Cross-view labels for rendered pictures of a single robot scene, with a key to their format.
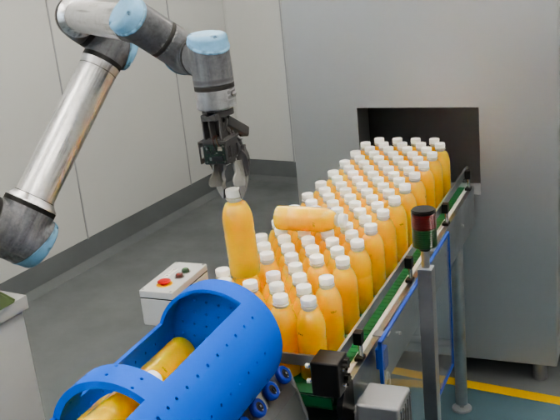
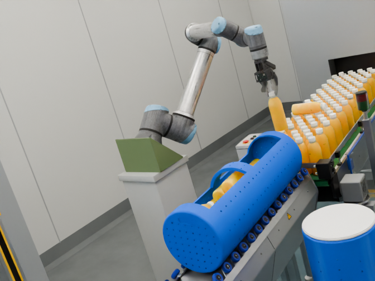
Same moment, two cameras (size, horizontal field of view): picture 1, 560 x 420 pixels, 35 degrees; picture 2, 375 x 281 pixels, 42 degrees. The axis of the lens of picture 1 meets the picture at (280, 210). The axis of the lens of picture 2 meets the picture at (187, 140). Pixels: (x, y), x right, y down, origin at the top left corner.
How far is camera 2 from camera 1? 0.66 m
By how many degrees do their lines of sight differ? 13
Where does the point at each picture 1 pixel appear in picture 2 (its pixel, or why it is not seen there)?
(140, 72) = (216, 65)
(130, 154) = (216, 106)
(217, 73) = (259, 42)
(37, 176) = (185, 103)
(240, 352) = (283, 156)
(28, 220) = (184, 122)
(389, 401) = (355, 179)
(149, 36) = (228, 32)
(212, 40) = (255, 28)
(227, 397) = (280, 174)
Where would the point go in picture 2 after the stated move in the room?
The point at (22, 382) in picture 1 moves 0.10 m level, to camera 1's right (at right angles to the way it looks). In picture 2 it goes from (190, 193) to (205, 190)
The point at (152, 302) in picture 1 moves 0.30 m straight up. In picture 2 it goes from (241, 150) to (229, 103)
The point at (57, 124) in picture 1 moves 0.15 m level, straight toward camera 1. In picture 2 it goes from (191, 80) to (193, 83)
